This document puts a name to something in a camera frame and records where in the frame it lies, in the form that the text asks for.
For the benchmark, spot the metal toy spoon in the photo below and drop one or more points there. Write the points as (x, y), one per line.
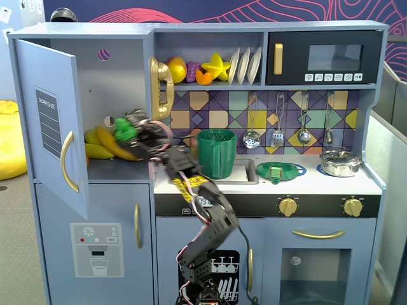
(328, 137)

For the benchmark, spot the orange toy fruit slice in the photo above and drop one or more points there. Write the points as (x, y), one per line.
(203, 78)

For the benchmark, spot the gold stove knob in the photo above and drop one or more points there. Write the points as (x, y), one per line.
(352, 207)
(288, 207)

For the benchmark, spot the metal toy spatula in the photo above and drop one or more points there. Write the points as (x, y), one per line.
(277, 139)

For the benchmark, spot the black microwave door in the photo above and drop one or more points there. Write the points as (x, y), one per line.
(292, 57)

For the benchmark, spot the blue oven door with window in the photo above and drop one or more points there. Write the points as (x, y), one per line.
(273, 254)

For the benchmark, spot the metal toy ladle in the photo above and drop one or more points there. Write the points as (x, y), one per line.
(304, 136)

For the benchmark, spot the large yellow toy banana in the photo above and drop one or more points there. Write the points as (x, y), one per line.
(109, 141)

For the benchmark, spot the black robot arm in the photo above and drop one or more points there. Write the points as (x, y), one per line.
(219, 219)

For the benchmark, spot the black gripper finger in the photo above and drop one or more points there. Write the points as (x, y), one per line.
(137, 115)
(132, 145)

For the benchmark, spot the yellow green toy banana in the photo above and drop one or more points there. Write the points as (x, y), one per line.
(91, 136)

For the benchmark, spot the blue dishwasher door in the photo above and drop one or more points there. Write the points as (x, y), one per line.
(168, 235)

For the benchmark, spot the black helmet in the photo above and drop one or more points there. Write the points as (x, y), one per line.
(63, 16)

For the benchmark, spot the purple toy grapes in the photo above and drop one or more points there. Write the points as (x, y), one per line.
(192, 71)

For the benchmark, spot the grey toy sink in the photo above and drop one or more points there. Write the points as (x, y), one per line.
(251, 178)

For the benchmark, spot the yellow toy starfruit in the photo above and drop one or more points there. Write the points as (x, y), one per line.
(217, 66)

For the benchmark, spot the yellow red toy mango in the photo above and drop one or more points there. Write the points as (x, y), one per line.
(177, 70)

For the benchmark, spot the blue fridge door with dispenser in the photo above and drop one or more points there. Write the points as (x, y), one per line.
(95, 203)

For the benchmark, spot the metal toy skimmer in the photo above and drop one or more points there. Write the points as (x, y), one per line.
(252, 139)

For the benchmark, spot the small yellow toy banana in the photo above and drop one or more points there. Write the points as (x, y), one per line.
(97, 152)

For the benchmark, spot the blue trivet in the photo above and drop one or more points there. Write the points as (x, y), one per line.
(319, 170)
(303, 170)

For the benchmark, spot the blue cabinet door with list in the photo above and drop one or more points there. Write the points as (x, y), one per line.
(47, 79)

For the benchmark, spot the green printed round lid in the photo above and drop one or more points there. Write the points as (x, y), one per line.
(291, 170)

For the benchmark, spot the steel toy pot with lid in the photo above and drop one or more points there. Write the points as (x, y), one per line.
(340, 162)

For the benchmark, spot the gold toy telephone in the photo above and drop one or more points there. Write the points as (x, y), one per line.
(162, 76)

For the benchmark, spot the blue toy kitchen unit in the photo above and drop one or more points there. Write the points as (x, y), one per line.
(241, 187)

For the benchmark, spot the green printed cup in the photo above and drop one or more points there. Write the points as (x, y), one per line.
(219, 155)

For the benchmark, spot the yellow beanbag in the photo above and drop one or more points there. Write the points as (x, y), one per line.
(11, 143)

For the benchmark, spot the white toy plate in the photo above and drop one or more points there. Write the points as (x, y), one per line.
(254, 65)
(243, 66)
(233, 66)

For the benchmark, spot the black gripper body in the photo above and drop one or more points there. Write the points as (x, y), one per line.
(137, 128)

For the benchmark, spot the green toy pineapple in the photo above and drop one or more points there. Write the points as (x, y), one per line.
(124, 130)

